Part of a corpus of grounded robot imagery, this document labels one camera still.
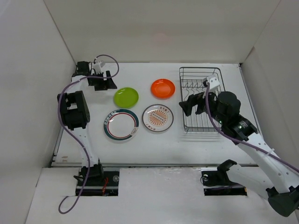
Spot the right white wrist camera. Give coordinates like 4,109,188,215
203,75,220,92

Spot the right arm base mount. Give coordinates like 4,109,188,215
200,170,247,196

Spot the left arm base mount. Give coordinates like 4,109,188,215
74,171,120,196

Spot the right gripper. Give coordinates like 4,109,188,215
178,87,227,125

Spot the orange plate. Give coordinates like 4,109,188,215
150,78,176,99

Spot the grey wire dish rack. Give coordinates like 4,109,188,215
179,67,226,133

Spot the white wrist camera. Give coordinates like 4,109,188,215
92,61,105,74
203,75,220,92

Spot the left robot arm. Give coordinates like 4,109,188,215
57,61,117,186

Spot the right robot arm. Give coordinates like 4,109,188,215
179,91,299,217

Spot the white plate green rim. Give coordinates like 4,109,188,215
103,109,139,141

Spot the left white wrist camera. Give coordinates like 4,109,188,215
92,61,105,74

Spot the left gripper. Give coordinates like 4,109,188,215
90,71,117,91

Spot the white plate sunburst pattern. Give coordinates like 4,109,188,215
142,104,174,133

